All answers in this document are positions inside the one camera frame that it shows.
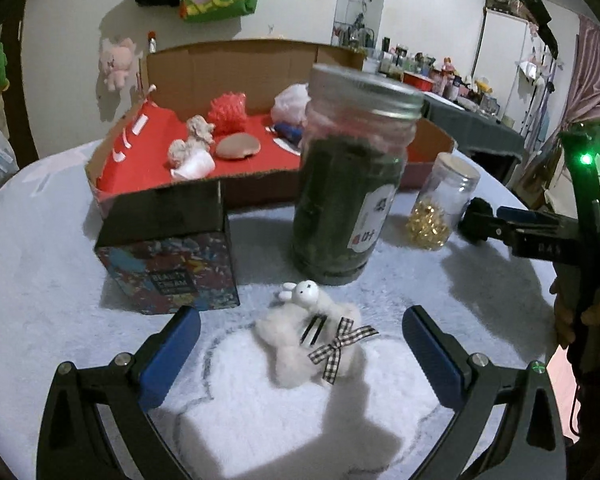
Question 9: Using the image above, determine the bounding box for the red mesh ball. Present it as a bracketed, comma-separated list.
[208, 91, 248, 136]

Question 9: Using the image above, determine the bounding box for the colourful printed tin box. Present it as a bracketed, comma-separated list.
[94, 180, 242, 317]

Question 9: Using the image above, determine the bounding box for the fabric wardrobe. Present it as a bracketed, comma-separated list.
[472, 0, 561, 133]

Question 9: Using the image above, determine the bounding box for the cream knitted scrunchie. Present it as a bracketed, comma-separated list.
[167, 115, 216, 168]

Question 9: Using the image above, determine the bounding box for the blue and white tube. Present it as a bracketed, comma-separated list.
[266, 122, 303, 145]

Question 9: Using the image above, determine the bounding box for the small white cloth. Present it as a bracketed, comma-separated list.
[170, 152, 216, 182]

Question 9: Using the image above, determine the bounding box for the table with green cloth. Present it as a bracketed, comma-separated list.
[422, 92, 526, 161]

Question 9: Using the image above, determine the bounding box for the pink plush toy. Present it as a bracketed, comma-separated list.
[98, 36, 140, 92]

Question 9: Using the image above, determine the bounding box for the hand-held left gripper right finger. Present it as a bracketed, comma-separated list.
[401, 304, 567, 480]

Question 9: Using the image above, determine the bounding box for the cardboard box with red lining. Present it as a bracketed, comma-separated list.
[84, 39, 457, 222]

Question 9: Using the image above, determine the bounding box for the glass jar with green contents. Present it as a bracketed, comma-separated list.
[292, 62, 426, 287]

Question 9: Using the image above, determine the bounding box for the round tan powder puff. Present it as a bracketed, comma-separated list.
[215, 133, 262, 161]

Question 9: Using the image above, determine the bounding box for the pile of gold clips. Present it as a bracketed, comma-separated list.
[406, 200, 452, 252]

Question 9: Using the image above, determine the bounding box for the pink curtain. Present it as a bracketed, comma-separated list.
[562, 14, 600, 136]

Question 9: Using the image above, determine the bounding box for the thin black cable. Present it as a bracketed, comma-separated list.
[569, 367, 583, 438]

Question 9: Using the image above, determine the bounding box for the white mesh ball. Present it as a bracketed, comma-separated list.
[271, 83, 311, 125]

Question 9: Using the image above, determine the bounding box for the person's right hand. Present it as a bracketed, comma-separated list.
[549, 274, 600, 349]

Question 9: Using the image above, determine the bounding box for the fluffy white bunny hair clip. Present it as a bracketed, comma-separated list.
[254, 280, 380, 389]

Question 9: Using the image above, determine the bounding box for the wall mirror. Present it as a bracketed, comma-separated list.
[330, 0, 391, 46]

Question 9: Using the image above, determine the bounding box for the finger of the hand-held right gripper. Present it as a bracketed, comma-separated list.
[459, 197, 519, 257]
[496, 206, 577, 234]

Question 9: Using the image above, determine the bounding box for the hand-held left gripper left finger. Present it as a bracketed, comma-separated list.
[36, 305, 202, 480]

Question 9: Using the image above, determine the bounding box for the cluttered side table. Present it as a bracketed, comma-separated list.
[365, 35, 503, 116]

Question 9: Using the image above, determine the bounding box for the small jar with gold beads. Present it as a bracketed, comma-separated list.
[420, 152, 482, 231]

